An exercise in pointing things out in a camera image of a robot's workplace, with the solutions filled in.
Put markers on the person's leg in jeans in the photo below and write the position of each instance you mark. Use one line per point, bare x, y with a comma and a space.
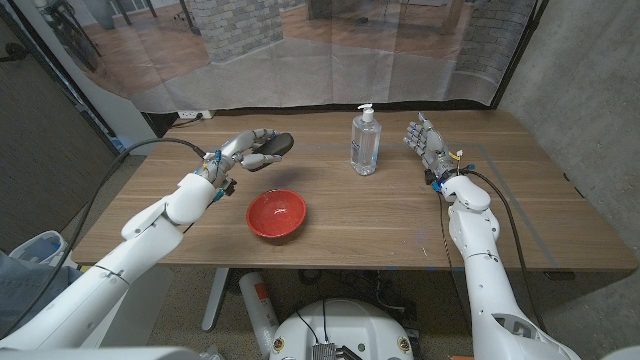
25, 285

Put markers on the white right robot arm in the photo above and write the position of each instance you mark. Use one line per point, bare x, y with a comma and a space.
480, 280

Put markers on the white power strip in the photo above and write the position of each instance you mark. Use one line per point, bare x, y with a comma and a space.
192, 114

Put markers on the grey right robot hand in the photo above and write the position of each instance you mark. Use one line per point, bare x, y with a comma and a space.
432, 147

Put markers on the white plastic bin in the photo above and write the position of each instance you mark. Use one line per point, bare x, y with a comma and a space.
40, 247

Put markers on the black glasses case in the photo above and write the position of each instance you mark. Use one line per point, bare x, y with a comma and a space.
280, 144

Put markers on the grey finned metal module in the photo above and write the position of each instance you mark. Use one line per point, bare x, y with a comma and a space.
325, 351

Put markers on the clear hand sanitizer pump bottle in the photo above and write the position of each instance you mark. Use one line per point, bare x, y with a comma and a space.
365, 145

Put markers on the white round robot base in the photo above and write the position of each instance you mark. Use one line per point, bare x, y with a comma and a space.
345, 325

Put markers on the printed room backdrop sheet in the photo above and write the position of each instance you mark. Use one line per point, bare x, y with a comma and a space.
300, 60

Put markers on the black backdrop frame pole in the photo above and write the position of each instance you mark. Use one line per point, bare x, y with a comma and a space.
520, 52
100, 121

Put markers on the white roll with orange label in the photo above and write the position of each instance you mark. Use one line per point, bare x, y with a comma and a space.
257, 305

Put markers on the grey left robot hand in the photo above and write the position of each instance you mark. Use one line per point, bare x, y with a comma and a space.
230, 155

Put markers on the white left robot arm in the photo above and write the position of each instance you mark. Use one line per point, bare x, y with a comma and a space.
100, 285

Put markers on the red bowl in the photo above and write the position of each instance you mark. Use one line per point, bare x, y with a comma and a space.
276, 212

